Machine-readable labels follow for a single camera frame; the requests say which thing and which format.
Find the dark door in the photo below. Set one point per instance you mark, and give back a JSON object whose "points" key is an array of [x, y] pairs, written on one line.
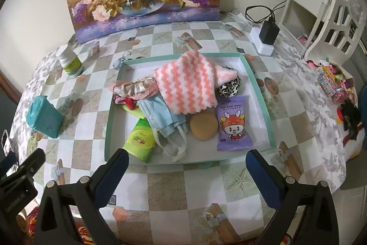
{"points": [[5, 101]]}

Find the pink white striped cloth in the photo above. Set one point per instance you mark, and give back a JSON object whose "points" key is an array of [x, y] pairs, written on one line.
{"points": [[183, 81]]}

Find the green rimmed white tray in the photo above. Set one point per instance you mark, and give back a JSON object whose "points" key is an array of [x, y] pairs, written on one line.
{"points": [[206, 151]]}

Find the blue face mask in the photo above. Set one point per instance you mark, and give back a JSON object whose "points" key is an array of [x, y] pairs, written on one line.
{"points": [[160, 115]]}

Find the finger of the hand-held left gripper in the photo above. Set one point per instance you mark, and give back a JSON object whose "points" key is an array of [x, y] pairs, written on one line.
{"points": [[33, 160], [10, 160]]}

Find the green tissue pack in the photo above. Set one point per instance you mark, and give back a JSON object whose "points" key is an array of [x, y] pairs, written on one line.
{"points": [[139, 141]]}

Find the purple wet wipes pack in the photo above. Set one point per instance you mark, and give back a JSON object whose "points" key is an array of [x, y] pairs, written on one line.
{"points": [[233, 124]]}

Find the round beige puff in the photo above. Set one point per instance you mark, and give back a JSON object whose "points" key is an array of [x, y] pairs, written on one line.
{"points": [[203, 126]]}

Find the grey floral tablecloth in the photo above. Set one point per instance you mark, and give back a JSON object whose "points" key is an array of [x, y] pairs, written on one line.
{"points": [[315, 118]]}

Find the colourful toy pile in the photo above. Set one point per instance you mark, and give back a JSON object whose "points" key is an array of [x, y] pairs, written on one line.
{"points": [[329, 81]]}

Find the white chair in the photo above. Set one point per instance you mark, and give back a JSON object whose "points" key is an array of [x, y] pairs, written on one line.
{"points": [[341, 21]]}

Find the black charger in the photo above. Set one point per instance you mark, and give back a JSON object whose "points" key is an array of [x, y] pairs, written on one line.
{"points": [[269, 32]]}

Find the floral fabric scrunchie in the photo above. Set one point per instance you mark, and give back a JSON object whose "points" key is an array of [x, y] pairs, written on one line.
{"points": [[140, 88]]}

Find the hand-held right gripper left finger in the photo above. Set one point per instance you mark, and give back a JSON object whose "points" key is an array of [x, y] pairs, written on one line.
{"points": [[111, 176]]}

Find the green cloth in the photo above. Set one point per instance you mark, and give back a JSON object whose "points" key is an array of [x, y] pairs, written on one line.
{"points": [[133, 113]]}

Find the black white spotted scrunchie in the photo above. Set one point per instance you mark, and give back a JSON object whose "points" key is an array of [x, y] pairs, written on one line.
{"points": [[229, 88]]}

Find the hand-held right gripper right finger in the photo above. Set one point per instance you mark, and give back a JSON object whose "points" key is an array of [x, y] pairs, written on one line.
{"points": [[261, 176]]}

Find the black cloth piece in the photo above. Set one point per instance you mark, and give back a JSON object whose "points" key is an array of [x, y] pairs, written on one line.
{"points": [[349, 115]]}

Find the teal plastic case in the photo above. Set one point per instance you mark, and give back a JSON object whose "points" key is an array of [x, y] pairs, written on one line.
{"points": [[43, 118]]}

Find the white pill bottle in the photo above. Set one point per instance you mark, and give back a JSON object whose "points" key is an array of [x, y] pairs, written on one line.
{"points": [[71, 64]]}

